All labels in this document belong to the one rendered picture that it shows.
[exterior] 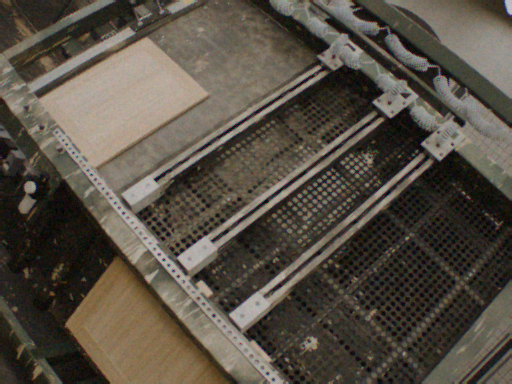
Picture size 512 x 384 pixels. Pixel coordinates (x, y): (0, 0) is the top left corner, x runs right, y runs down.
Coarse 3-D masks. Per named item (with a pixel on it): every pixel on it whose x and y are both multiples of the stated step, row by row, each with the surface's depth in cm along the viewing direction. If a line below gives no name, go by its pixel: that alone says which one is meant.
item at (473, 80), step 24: (360, 0) 280; (384, 24) 277; (408, 24) 269; (432, 48) 264; (456, 72) 259; (480, 96) 254; (504, 96) 249; (504, 120) 251; (168, 192) 250; (168, 216) 265; (192, 240) 265
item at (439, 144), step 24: (456, 120) 210; (432, 144) 220; (456, 144) 221; (408, 168) 217; (384, 192) 211; (360, 216) 205; (336, 240) 202; (312, 264) 193; (264, 288) 187; (288, 288) 188; (240, 312) 182; (264, 312) 186
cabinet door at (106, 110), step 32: (128, 64) 240; (160, 64) 241; (64, 96) 228; (96, 96) 230; (128, 96) 231; (160, 96) 232; (192, 96) 233; (64, 128) 220; (96, 128) 222; (128, 128) 223; (96, 160) 214
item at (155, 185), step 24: (336, 48) 232; (312, 72) 238; (336, 72) 244; (288, 96) 230; (240, 120) 222; (264, 120) 227; (216, 144) 215; (168, 168) 208; (192, 168) 213; (144, 192) 202
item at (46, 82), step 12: (204, 0) 264; (180, 12) 259; (156, 24) 253; (120, 36) 245; (132, 36) 247; (96, 48) 241; (108, 48) 241; (72, 60) 236; (84, 60) 236; (96, 60) 241; (60, 72) 232; (72, 72) 235; (36, 84) 228; (48, 84) 230; (36, 96) 229
